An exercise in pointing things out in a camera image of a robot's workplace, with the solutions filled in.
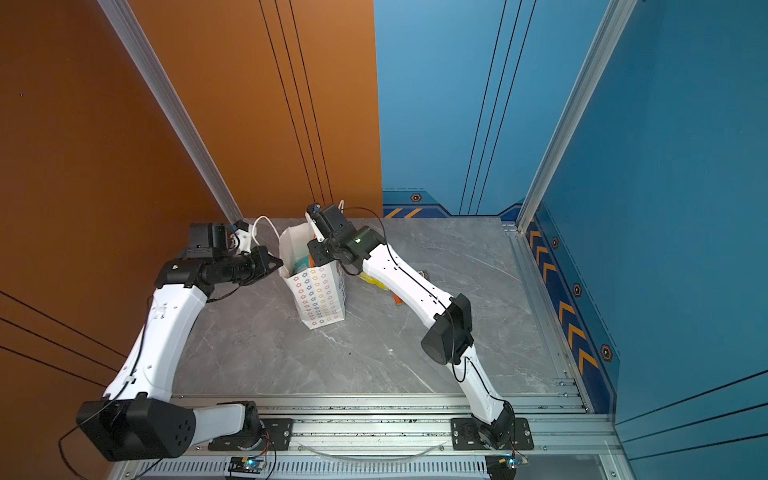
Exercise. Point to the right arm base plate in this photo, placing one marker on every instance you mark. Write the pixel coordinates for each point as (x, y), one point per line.
(469, 434)

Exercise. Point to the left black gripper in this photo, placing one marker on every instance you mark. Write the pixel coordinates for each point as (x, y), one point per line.
(261, 256)

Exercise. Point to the right circuit board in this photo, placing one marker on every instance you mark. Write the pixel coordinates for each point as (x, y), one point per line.
(504, 467)

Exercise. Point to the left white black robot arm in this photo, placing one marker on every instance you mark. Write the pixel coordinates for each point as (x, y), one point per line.
(135, 419)

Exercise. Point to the aluminium rail frame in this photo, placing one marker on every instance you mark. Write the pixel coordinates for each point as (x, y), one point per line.
(408, 436)

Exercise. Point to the orange snack bag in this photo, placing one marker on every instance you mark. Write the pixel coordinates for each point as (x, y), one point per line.
(303, 263)

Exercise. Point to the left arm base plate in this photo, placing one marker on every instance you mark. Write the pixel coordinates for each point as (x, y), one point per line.
(274, 434)

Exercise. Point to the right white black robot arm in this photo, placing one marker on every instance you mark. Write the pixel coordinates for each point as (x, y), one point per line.
(448, 340)

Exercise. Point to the white patterned paper bag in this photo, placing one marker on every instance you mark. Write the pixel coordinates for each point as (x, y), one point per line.
(319, 292)

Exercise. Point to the left circuit board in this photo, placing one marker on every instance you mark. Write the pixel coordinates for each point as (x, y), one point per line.
(247, 467)

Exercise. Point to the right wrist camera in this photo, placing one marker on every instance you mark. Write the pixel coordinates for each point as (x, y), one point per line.
(316, 221)

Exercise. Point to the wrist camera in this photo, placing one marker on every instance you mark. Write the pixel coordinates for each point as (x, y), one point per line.
(215, 240)
(316, 221)

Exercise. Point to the yellow snack bag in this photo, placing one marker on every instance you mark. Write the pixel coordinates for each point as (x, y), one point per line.
(373, 281)

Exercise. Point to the circuit board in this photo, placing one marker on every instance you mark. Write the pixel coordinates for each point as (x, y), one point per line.
(247, 467)
(504, 467)

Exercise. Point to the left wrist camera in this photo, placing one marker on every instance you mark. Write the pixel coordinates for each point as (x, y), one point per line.
(215, 240)

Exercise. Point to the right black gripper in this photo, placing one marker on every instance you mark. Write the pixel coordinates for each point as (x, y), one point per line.
(315, 249)

